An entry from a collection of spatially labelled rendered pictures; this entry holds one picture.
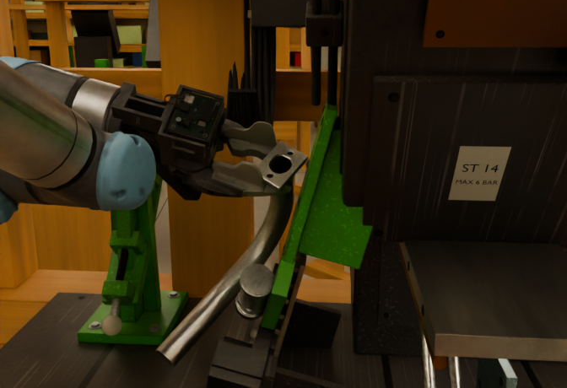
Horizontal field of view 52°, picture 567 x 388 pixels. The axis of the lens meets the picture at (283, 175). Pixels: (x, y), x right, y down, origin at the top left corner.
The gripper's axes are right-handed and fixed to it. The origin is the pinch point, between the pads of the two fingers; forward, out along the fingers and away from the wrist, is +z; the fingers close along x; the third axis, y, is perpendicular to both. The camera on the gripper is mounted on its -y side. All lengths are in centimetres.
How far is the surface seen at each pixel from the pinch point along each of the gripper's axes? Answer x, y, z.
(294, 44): 475, -489, -50
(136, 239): -4.9, -21.4, -18.6
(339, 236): -7.6, 3.8, 7.7
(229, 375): -21.9, -8.8, 0.5
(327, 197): -5.0, 6.5, 5.3
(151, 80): 26.4, -25.3, -28.5
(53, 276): -5, -53, -39
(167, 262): 79, -270, -59
